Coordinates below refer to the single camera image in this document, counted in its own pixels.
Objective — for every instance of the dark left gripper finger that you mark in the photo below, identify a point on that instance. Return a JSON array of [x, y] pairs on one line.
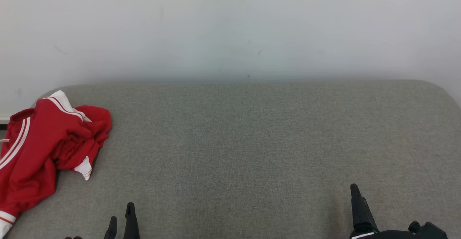
[[131, 224], [111, 230]]

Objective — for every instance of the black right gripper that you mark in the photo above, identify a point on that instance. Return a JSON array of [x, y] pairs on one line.
[[392, 235]]

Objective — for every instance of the red white basketball jersey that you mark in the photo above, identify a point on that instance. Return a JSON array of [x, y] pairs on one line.
[[32, 167]]

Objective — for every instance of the grey fabric sofa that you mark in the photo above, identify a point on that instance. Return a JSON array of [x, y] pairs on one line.
[[252, 152]]

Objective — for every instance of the white black skirting board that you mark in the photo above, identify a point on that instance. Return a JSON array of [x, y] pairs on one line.
[[4, 122]]

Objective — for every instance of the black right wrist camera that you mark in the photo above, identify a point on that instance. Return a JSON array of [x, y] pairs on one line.
[[434, 231]]

